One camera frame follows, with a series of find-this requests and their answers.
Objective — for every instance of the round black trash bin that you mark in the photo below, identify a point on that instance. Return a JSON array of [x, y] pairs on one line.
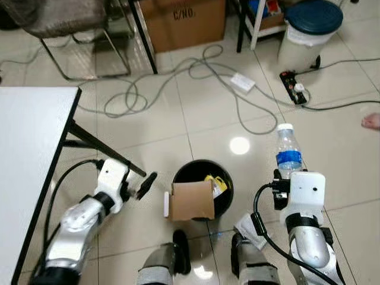
[[196, 170]]

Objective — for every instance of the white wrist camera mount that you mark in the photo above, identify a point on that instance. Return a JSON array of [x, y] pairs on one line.
[[306, 193], [111, 175]]

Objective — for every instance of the person's bare foot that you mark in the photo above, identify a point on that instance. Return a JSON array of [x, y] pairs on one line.
[[371, 121]]

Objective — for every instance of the yellow wrapper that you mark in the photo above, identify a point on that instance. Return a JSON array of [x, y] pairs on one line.
[[215, 181]]

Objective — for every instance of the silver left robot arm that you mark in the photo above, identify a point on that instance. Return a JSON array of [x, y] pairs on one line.
[[77, 219]]

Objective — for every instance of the black metal post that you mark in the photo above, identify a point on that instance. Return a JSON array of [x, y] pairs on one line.
[[143, 38]]

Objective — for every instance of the black power strip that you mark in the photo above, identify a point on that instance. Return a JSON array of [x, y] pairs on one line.
[[291, 80]]

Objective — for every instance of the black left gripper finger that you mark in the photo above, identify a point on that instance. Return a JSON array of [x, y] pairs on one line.
[[147, 185]]

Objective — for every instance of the robot leg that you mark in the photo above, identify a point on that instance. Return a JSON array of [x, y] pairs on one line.
[[157, 267], [255, 270]]

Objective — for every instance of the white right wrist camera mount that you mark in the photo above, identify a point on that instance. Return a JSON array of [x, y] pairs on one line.
[[306, 193]]

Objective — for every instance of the white power adapter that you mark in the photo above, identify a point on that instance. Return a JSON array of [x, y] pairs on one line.
[[242, 82]]

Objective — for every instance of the metal frame chair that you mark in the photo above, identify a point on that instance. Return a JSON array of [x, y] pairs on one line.
[[65, 18]]

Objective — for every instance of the brown cardboard piece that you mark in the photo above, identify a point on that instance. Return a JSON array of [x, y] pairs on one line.
[[190, 202]]

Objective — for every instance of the white paper scrap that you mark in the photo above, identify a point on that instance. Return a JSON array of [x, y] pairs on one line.
[[246, 225]]

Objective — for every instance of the robot right leg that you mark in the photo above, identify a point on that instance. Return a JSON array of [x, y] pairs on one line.
[[255, 270]]

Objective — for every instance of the white bin with blue lid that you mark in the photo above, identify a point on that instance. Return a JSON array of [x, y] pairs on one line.
[[303, 47]]

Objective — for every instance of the clear bottle with blue label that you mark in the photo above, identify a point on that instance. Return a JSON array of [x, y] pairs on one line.
[[289, 145]]

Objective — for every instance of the black table leg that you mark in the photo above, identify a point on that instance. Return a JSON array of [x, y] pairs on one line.
[[95, 139]]

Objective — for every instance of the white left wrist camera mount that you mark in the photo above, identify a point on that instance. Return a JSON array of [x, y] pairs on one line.
[[111, 175]]

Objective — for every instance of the white and black shelf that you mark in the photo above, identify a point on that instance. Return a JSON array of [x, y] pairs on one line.
[[259, 29]]

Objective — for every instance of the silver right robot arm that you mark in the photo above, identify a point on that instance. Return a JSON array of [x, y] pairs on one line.
[[309, 246]]

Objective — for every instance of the large brown cardboard box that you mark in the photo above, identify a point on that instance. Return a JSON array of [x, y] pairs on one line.
[[184, 27]]

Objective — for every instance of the robot left leg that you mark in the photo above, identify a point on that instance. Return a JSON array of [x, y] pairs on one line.
[[157, 267]]

